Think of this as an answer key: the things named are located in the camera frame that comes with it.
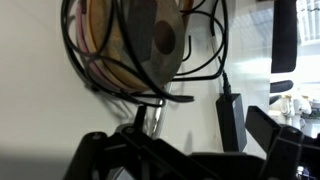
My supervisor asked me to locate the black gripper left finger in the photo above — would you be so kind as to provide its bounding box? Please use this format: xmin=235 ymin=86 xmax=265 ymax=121
xmin=63 ymin=104 xmax=221 ymax=180

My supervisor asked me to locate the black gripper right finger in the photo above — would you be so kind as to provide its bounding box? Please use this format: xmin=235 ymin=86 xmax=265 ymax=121
xmin=245 ymin=105 xmax=320 ymax=180

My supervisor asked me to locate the silver utensil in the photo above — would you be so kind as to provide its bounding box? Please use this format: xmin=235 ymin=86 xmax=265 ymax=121
xmin=148 ymin=81 xmax=174 ymax=139

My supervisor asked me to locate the black power adapter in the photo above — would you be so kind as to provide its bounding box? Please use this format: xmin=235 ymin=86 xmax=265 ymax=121
xmin=215 ymin=93 xmax=248 ymax=153

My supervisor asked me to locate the black chair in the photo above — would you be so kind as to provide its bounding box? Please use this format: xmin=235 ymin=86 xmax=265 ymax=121
xmin=269 ymin=0 xmax=298 ymax=106

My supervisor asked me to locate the pink coaster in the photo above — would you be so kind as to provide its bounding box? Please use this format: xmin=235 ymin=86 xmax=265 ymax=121
xmin=74 ymin=0 xmax=134 ymax=93

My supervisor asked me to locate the cork coaster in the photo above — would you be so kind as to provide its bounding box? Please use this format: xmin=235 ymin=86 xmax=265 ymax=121
xmin=85 ymin=0 xmax=151 ymax=93

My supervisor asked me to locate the black adapter cable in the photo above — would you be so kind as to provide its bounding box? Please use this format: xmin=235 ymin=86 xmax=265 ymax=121
xmin=209 ymin=0 xmax=233 ymax=98

